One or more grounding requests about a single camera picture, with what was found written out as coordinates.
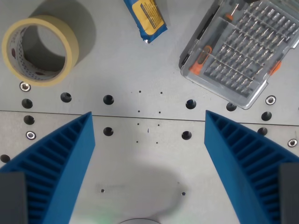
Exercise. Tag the silver table bolt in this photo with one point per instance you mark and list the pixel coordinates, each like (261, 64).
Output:
(30, 135)
(25, 86)
(271, 100)
(292, 142)

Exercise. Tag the small orange tipped bit holder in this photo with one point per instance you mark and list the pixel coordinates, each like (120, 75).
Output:
(230, 15)

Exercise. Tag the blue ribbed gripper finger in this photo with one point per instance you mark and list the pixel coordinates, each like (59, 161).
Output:
(70, 158)
(229, 158)

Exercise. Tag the blue bag with yellow label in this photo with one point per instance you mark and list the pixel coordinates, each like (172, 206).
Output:
(149, 19)

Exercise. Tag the beige masking tape roll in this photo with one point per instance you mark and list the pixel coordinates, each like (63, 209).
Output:
(69, 38)

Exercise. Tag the clear screwdriver bit case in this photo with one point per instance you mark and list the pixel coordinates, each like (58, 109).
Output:
(245, 58)

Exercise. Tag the grey round disc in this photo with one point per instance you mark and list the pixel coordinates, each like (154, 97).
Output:
(140, 221)

